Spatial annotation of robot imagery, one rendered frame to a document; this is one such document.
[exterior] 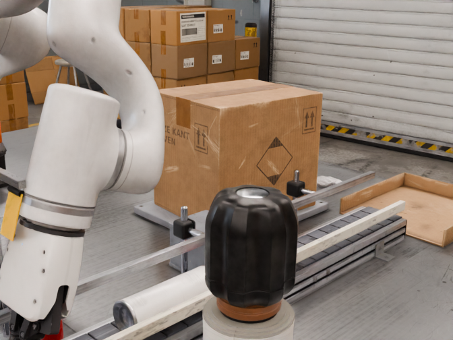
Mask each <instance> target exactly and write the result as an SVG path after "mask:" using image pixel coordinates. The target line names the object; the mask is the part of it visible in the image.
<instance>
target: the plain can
mask: <svg viewBox="0 0 453 340"><path fill-rule="evenodd" d="M208 290H209V289H208V288H207V286H206V282H205V265H201V266H199V267H197V268H194V269H192V270H190V271H187V272H186V273H183V274H181V275H178V276H176V277H173V278H171V279H169V280H166V281H164V282H162V283H159V284H157V285H155V286H152V287H149V288H147V289H145V290H143V291H140V292H138V293H135V294H133V295H131V296H129V297H126V298H124V299H122V300H119V301H117V302H115V304H114V306H113V317H114V320H115V323H116V325H117V327H118V329H119V330H120V331H123V330H125V329H127V328H129V327H132V326H133V325H135V324H137V323H139V322H142V321H144V320H146V319H148V318H150V317H153V316H155V315H157V314H159V313H161V312H164V311H165V310H168V309H169V308H172V307H174V306H176V305H178V304H180V303H182V302H185V301H187V300H189V299H191V298H193V297H195V296H197V295H199V294H201V293H203V292H206V291H208Z"/></svg>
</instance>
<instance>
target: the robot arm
mask: <svg viewBox="0 0 453 340"><path fill-rule="evenodd" d="M43 1H44V0H0V80H1V79H2V77H4V76H8V75H10V74H14V73H16V72H20V71H22V70H24V69H27V68H29V67H32V66H33V65H35V64H37V63H38V62H39V61H41V60H42V59H44V57H45V56H46V55H47V54H48V52H49V51H50V49H52V50H53V51H54V52H55V53H56V54H57V55H58V56H59V57H60V58H62V59H64V60H65V61H66V62H68V63H70V64H72V65H73V66H74V67H76V68H78V69H79V70H81V71H82V72H84V73H85V74H86V75H87V76H89V77H91V78H92V79H93V80H94V81H95V82H96V83H97V84H99V85H100V86H101V87H102V88H103V89H104V90H105V91H106V93H107V94H108V95H105V94H103V93H100V92H97V91H93V90H89V89H86V88H82V87H79V86H72V85H69V84H51V85H49V87H48V89H47V94H46V97H45V101H44V106H43V109H42V114H41V117H40V122H39V125H38V131H37V134H36V139H35V142H34V147H33V150H32V155H31V158H30V164H29V167H28V172H27V175H26V188H23V191H24V196H23V197H22V203H21V207H20V213H19V215H21V216H22V217H21V218H20V219H19V220H18V222H17V226H16V232H15V235H14V239H13V241H11V240H10V241H9V243H8V246H7V249H6V252H5V255H4V259H3V262H2V265H1V269H0V300H1V301H2V302H3V303H4V304H6V305H7V307H8V308H9V309H10V312H11V319H10V324H9V330H10V332H11V333H13V334H10V336H9V340H41V339H43V338H44V336H45V334H46V335H57V334H59V331H60V324H61V320H65V319H66V318H67V317H68V316H69V314H70V312H71V308H72V306H73V301H74V298H75V295H76V289H77V286H78V279H79V275H80V268H81V262H82V252H83V243H84V238H83V236H84V234H85V230H84V229H88V228H90V226H91V222H92V217H93V214H94V209H95V206H96V201H97V198H98V195H99V193H100V191H101V190H111V191H116V192H122V193H127V194H145V193H148V192H150V191H151V190H153V189H154V188H155V187H156V185H157V184H158V182H159V180H160V177H161V175H162V168H163V163H164V136H165V128H164V107H163V103H162V98H161V95H160V92H159V89H158V86H157V85H156V82H155V80H154V78H153V77H152V74H151V73H150V71H149V70H148V68H147V67H146V65H145V64H144V62H143V61H142V60H141V59H140V58H139V56H138V55H137V54H136V52H135V51H134V50H133V49H132V48H131V47H130V46H129V45H128V44H127V42H126V41H125V39H124V38H123V37H122V35H121V33H120V31H119V18H120V10H121V0H49V8H48V15H47V14H46V13H45V12H44V11H42V10H41V9H39V8H37V7H38V6H39V5H40V4H41V3H42V2H43ZM118 114H119V116H120V118H121V127H122V129H119V128H117V125H116V123H117V117H118Z"/></svg>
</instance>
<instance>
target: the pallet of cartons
mask: <svg viewBox="0 0 453 340"><path fill-rule="evenodd" d="M119 31H120V33H121V35H122V37H123V38H124V39H125V41H126V42H127V44H128V45H129V46H130V47H131V48H132V49H133V50H134V51H135V52H136V54H137V55H138V56H139V58H140V59H141V60H142V61H143V62H144V64H145V65H146V67H147V68H148V70H149V71H150V73H151V74H152V77H153V78H154V80H155V82H156V85H157V86H158V89H159V90H160V89H167V88H178V87H184V86H195V85H201V84H213V83H219V82H230V81H236V80H247V79H254V80H258V74H259V66H260V37H250V36H235V9H225V8H212V6H211V5H148V6H124V7H121V10H120V18H119Z"/></svg>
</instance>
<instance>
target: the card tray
mask: <svg viewBox="0 0 453 340"><path fill-rule="evenodd" d="M400 200H402V201H405V208H404V211H402V212H400V213H398V214H397V215H399V216H401V217H402V218H403V219H406V220H407V224H406V235H407V236H409V237H413V238H415V239H419V240H421V241H424V242H427V243H430V244H433V245H436V246H440V247H445V246H447V245H448V244H450V243H451V242H453V184H450V183H446V182H442V181H438V180H434V179H430V178H426V177H421V176H418V175H413V174H410V173H405V172H404V173H401V174H398V175H396V176H394V177H391V178H389V179H386V180H384V181H381V182H379V183H376V184H374V185H372V186H369V187H367V188H364V189H362V190H359V191H357V192H354V193H352V194H349V195H347V196H344V197H342V198H341V199H340V214H342V215H343V214H346V213H348V212H351V211H352V210H355V209H357V208H359V207H361V206H365V207H368V206H370V207H373V208H376V209H379V210H381V209H383V208H386V207H387V206H390V205H391V204H394V203H396V202H398V201H400Z"/></svg>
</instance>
